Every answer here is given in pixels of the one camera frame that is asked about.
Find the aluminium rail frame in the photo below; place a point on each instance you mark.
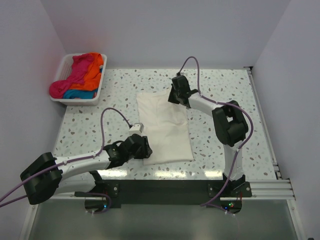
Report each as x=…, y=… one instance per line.
x=266, y=190

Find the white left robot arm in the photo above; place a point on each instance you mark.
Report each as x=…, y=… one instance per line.
x=48, y=175

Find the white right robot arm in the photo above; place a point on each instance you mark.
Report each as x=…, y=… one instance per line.
x=229, y=124

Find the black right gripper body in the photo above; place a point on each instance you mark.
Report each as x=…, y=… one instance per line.
x=173, y=96

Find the pink t-shirt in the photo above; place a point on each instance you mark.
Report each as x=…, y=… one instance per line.
x=79, y=68

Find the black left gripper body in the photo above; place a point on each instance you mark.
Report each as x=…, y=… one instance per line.
x=142, y=153

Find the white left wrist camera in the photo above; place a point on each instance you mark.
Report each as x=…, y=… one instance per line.
x=136, y=128

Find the blue t-shirt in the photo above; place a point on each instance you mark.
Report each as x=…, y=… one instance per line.
x=80, y=94

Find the orange t-shirt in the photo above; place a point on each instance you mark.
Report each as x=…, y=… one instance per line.
x=93, y=76

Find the white t-shirt red print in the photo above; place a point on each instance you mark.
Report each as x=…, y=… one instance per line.
x=166, y=127

